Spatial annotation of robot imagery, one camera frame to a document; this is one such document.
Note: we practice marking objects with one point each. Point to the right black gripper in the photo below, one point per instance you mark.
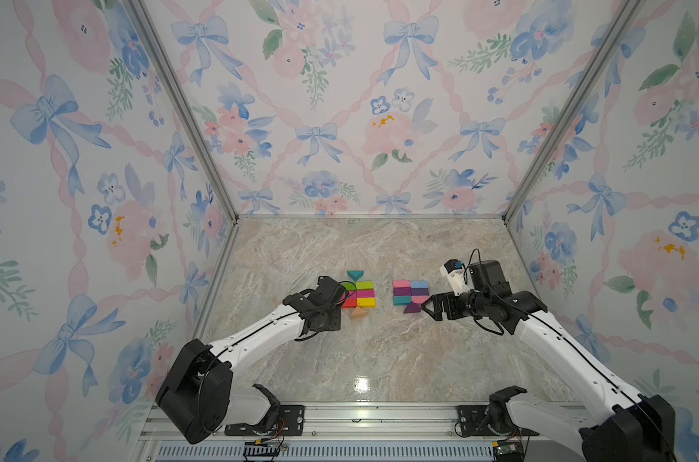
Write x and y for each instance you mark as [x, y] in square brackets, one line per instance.
[434, 302]

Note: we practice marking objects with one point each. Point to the right frame post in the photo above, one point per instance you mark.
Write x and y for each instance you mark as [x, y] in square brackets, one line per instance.
[614, 34]

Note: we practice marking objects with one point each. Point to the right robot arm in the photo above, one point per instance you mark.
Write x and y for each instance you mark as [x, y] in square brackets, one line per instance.
[618, 423]

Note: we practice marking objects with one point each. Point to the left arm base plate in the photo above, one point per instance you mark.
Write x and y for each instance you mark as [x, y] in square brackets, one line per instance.
[289, 421]

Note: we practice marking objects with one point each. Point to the frame post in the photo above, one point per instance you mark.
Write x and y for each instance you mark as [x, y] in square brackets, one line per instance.
[153, 45]
[614, 34]

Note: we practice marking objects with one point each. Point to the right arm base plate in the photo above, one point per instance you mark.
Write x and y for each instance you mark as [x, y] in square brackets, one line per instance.
[470, 420]

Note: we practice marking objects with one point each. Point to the left frame post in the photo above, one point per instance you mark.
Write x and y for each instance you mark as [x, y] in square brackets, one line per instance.
[153, 45]

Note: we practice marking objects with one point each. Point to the teal rectangular block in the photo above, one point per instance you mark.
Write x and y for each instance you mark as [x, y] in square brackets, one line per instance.
[402, 300]

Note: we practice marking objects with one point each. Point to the green circuit board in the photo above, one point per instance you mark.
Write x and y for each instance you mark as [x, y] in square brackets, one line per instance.
[508, 452]

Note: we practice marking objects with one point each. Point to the yellow block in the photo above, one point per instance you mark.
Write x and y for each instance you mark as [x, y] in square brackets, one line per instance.
[366, 302]

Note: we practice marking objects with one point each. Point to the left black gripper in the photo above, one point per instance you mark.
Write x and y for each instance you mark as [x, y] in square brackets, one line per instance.
[309, 317]

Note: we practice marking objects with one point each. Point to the teal triangle block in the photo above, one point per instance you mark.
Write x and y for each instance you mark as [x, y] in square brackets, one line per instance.
[355, 275]

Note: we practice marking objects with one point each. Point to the tan wooden block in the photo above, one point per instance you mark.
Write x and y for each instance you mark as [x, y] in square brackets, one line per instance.
[359, 313]

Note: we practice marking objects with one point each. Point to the light blue block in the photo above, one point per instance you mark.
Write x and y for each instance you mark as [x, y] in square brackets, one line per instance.
[417, 284]

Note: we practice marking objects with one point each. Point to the lime green block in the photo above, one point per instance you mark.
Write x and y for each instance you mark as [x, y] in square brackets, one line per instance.
[364, 285]

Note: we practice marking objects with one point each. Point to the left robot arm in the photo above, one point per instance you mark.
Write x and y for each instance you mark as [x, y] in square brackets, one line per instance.
[198, 394]

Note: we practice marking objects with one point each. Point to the purple triangle block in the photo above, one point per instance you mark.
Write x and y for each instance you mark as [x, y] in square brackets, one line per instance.
[412, 308]

